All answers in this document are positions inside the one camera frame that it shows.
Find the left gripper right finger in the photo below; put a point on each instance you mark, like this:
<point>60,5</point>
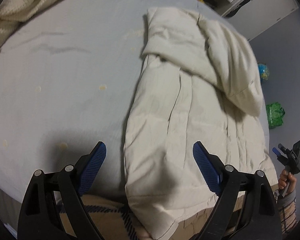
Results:
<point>211,168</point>

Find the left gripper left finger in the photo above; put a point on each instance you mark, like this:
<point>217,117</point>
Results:
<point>88,166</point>

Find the cream hooded puffer jacket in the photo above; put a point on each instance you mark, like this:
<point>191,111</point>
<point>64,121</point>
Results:
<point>199,82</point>

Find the plaid sleeved right forearm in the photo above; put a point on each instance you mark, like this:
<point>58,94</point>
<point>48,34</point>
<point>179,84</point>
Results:
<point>287,212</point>

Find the person's right hand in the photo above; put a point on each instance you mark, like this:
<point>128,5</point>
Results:
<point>287,182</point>

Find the green shopping bag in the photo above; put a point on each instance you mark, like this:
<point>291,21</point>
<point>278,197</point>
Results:
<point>275,114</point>

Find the light blue bed sheet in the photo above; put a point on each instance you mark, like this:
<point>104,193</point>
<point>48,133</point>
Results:
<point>67,81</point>

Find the blue world globe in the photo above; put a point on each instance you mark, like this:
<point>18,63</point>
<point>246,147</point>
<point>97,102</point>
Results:
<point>263,71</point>

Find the white room door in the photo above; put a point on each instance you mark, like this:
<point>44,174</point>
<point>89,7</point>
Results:
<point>257,16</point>

